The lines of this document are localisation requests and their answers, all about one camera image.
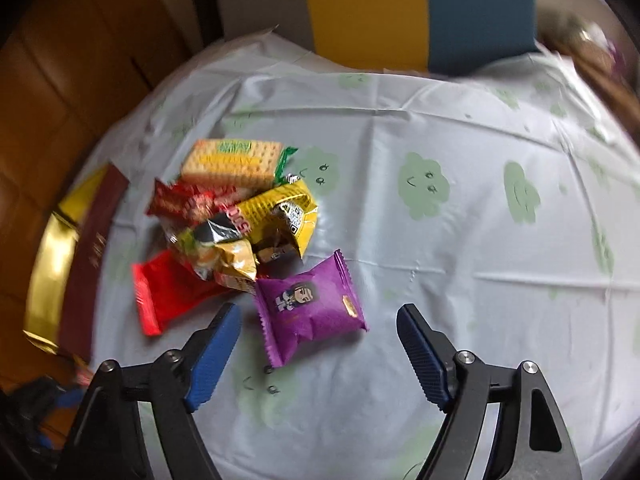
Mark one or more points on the yellow panel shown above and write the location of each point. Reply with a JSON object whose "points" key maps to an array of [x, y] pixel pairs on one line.
{"points": [[365, 10]]}

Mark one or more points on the purple snack packet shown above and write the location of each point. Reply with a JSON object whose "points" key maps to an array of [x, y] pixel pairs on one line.
{"points": [[310, 305]]}

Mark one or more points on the maroon box gold interior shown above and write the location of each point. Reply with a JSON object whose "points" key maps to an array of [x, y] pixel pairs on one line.
{"points": [[87, 260]]}

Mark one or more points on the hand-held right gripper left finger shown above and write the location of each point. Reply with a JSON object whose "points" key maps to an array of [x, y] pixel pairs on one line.
{"points": [[212, 355]]}

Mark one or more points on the black frame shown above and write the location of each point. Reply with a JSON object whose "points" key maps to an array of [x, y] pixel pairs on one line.
{"points": [[202, 5]]}

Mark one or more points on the small yellow black snack packet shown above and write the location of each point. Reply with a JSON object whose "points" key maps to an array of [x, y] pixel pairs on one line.
{"points": [[230, 255]]}

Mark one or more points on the grey panel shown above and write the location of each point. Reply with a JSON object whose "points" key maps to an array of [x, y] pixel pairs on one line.
{"points": [[260, 0]]}

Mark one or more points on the blue panel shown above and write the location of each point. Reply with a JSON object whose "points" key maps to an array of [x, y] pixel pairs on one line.
{"points": [[480, 10]]}

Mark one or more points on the large yellow snack packet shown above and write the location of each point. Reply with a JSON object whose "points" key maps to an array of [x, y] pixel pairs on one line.
{"points": [[270, 205]]}

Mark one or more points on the green cloud print tablecloth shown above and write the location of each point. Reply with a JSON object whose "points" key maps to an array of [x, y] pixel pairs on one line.
{"points": [[400, 260]]}

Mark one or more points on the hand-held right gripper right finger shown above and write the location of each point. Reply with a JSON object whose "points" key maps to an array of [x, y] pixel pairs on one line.
{"points": [[425, 355]]}

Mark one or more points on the red white snack packet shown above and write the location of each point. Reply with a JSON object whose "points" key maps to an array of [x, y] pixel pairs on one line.
{"points": [[172, 202]]}

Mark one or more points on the yellow cracker packet green ends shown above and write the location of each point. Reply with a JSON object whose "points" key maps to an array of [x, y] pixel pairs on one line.
{"points": [[230, 162]]}

